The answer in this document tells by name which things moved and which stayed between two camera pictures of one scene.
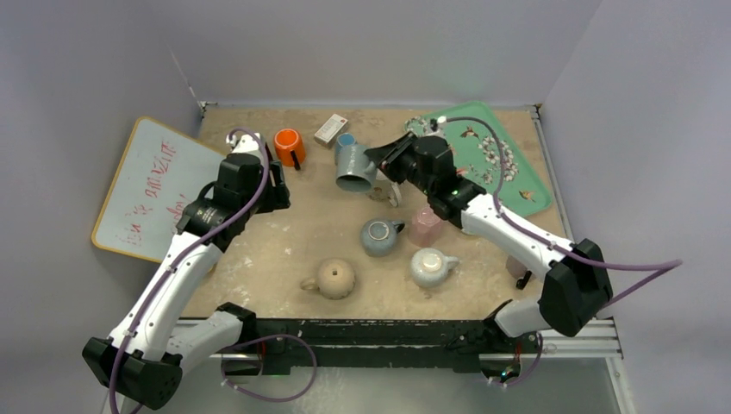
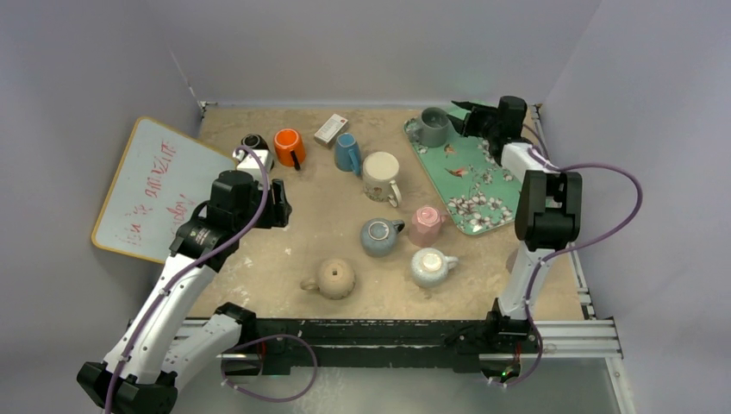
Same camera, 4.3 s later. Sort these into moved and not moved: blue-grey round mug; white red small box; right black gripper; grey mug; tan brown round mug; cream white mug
Moved: right black gripper; grey mug
Not moved: blue-grey round mug; tan brown round mug; cream white mug; white red small box
